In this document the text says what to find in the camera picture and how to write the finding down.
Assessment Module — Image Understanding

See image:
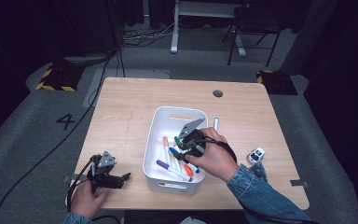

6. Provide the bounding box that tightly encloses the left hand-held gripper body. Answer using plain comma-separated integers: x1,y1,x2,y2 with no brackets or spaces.
87,150,126,194

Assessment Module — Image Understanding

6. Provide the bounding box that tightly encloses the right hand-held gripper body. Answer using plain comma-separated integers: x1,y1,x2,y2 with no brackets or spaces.
178,117,206,158

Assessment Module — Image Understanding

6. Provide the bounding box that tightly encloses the dark blue capped white marker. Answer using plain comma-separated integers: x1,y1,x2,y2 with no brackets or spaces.
168,147,200,174

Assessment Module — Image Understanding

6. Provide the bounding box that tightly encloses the purple capped white marker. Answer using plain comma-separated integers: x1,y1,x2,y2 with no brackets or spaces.
156,159,194,183

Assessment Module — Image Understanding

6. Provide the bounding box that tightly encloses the white plastic bin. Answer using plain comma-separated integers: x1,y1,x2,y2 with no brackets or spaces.
142,105,209,196

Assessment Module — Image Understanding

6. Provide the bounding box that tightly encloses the person's right hand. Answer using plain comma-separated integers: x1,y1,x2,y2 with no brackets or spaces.
185,126,241,184

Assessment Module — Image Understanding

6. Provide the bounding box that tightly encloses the person's left hand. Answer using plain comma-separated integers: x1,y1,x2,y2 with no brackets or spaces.
69,180,110,219

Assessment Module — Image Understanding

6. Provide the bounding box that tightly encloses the grey tape piece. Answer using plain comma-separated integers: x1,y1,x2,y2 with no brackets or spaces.
290,179,310,188
62,175,85,183

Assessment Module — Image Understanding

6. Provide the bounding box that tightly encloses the white toy car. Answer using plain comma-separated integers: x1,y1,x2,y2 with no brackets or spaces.
246,147,266,165

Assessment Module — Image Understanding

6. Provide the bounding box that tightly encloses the light grey cloth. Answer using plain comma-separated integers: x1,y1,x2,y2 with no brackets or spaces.
180,217,208,224

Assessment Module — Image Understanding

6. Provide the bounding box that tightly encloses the yellow black striped base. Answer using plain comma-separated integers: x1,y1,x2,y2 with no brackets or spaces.
255,69,298,96
35,60,87,92

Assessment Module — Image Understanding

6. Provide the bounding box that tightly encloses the black stand pole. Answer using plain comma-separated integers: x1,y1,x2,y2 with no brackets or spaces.
105,0,127,78

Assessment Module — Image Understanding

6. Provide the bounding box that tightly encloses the black chair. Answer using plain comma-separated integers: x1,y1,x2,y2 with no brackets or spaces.
222,3,283,68

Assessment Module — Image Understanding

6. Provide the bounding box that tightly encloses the grey curtain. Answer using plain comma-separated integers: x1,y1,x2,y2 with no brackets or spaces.
281,0,338,76

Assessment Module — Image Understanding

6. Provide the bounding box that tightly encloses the left hand-held gripper black cable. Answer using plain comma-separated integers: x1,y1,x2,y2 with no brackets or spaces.
65,153,100,216

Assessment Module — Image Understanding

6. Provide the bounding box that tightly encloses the hand-held gripper black cable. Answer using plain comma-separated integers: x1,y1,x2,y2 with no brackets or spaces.
195,138,239,164
65,153,100,216

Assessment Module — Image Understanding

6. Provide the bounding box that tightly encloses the right hand-held gripper black cable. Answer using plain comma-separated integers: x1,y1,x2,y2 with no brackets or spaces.
195,138,239,164

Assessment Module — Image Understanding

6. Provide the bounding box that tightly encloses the long black floor cable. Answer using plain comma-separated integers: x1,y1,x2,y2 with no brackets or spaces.
0,49,119,224

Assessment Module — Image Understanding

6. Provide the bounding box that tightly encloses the white desk frame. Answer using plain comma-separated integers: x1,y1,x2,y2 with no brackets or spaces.
170,0,248,59

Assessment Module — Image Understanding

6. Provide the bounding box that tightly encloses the tangle of floor cables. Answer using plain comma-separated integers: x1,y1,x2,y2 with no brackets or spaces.
120,18,181,49

